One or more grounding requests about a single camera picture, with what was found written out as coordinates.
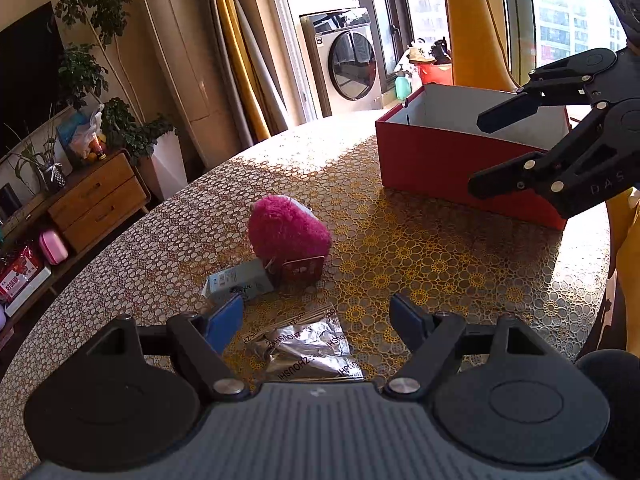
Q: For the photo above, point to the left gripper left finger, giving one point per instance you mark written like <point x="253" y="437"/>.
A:
<point x="133" y="393"/>

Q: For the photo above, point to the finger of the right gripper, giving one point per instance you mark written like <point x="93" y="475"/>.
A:
<point x="570" y="81"/>
<point x="594" y="162"/>

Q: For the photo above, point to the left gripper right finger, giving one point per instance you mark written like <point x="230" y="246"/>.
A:
<point x="498" y="391"/>

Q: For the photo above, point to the light blue small carton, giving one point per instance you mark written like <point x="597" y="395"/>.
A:
<point x="248" y="279"/>

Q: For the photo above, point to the silver foil snack bag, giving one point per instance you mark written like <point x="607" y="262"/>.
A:
<point x="310" y="348"/>

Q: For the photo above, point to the pink plush strawberry toy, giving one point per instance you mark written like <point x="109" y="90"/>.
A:
<point x="289" y="240"/>

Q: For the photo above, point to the red bucket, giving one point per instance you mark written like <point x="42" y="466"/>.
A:
<point x="432" y="73"/>

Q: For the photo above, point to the red cardboard box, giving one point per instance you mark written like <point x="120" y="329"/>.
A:
<point x="431" y="145"/>

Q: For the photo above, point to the teal spray bottle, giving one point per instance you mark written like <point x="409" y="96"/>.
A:
<point x="402" y="86"/>

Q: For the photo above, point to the pink small case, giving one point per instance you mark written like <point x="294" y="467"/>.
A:
<point x="52" y="247"/>

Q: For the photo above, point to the red gift box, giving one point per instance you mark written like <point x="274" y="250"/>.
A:
<point x="18" y="273"/>

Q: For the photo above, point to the patterned lace tablecloth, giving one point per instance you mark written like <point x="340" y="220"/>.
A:
<point x="441" y="256"/>

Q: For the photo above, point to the wooden drawer cabinet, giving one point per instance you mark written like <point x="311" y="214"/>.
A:
<point x="95" y="201"/>

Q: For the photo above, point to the front-load washing machine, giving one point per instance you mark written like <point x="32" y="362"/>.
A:
<point x="343" y="60"/>

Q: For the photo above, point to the dark glass vase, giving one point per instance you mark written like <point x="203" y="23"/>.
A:
<point x="53" y="177"/>

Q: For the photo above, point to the bag of fruit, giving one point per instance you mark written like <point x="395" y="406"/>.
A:
<point x="88" y="141"/>

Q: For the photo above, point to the yellow curtain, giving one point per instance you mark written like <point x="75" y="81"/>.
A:
<point x="245" y="76"/>

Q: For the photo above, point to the black television screen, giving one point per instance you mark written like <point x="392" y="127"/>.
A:
<point x="31" y="55"/>

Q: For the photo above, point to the green potted plant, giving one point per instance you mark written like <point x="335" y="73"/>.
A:
<point x="96" y="70"/>

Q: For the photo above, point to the beige standing air conditioner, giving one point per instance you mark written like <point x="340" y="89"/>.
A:
<point x="185" y="49"/>

